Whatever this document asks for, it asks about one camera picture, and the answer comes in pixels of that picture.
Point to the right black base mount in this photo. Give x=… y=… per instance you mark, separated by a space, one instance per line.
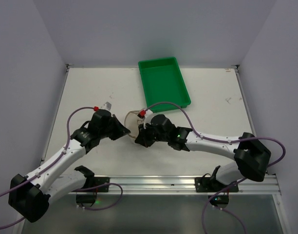
x=209 y=184

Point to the white mesh laundry bag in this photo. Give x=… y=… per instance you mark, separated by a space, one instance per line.
x=134 y=120

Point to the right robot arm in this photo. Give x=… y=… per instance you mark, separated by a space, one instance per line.
x=249 y=157

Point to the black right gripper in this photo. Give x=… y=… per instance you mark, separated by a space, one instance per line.
x=145 y=134

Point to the aluminium mounting rail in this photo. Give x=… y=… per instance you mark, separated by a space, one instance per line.
x=185 y=185

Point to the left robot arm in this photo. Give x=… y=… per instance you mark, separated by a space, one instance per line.
x=32 y=194

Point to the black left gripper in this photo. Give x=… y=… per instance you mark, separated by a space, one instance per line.
x=115 y=125

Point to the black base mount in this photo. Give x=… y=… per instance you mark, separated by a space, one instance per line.
x=209 y=184
x=87 y=195

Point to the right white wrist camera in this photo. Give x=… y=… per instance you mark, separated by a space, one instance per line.
x=145 y=117

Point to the green plastic tray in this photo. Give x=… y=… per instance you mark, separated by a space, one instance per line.
x=162 y=83

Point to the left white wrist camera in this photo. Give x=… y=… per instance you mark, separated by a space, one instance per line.
x=107 y=106

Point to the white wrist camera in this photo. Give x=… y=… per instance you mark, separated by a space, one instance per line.
x=107 y=106
x=145 y=117

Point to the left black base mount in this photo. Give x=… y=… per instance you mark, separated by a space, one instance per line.
x=87 y=195

